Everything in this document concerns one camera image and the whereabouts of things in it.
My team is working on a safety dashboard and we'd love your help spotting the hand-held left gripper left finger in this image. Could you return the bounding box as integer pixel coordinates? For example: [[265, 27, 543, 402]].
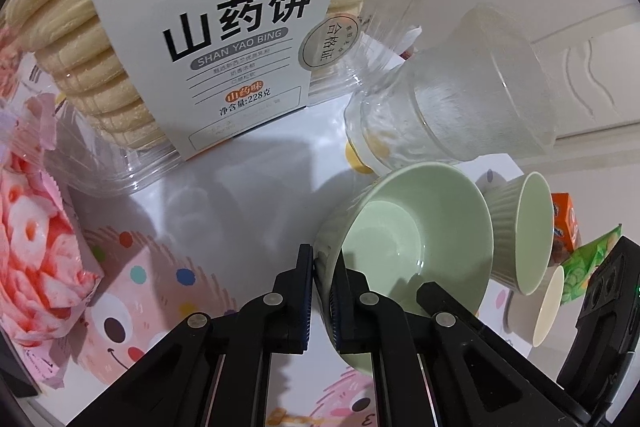
[[67, 244, 316, 427]]

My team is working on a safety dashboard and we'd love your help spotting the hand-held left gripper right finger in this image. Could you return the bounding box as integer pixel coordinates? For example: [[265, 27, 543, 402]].
[[332, 252, 596, 427]]

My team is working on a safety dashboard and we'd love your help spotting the cream ribbed ceramic bowl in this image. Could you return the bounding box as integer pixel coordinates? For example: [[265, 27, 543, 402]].
[[504, 264, 566, 348]]

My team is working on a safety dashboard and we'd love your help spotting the smooth green ceramic bowl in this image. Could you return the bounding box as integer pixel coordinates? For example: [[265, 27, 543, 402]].
[[314, 161, 495, 379]]

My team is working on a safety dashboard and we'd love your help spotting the ribbed green ceramic bowl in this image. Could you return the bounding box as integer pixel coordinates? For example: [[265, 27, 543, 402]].
[[484, 171, 557, 298]]

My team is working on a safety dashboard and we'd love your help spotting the green chip bag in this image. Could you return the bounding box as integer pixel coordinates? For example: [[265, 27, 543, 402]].
[[558, 223, 624, 307]]

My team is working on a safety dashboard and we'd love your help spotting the orange biscuit box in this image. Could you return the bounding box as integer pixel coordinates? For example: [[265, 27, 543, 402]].
[[549, 192, 584, 268]]

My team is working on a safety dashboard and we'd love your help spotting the cartoon printed tablecloth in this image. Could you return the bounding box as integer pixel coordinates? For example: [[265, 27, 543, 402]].
[[0, 97, 567, 427]]

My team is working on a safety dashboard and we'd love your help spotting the clear glass pitcher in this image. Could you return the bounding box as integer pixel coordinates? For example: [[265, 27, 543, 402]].
[[344, 4, 562, 176]]

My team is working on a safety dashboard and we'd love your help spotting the clear plastic biscuit box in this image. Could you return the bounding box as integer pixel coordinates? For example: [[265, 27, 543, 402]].
[[0, 0, 457, 198]]

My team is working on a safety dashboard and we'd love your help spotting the pink snack packet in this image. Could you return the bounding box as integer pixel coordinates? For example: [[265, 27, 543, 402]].
[[0, 24, 69, 153]]

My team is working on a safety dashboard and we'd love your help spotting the pink ring snack bag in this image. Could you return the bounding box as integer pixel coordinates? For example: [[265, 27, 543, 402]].
[[0, 151, 105, 361]]

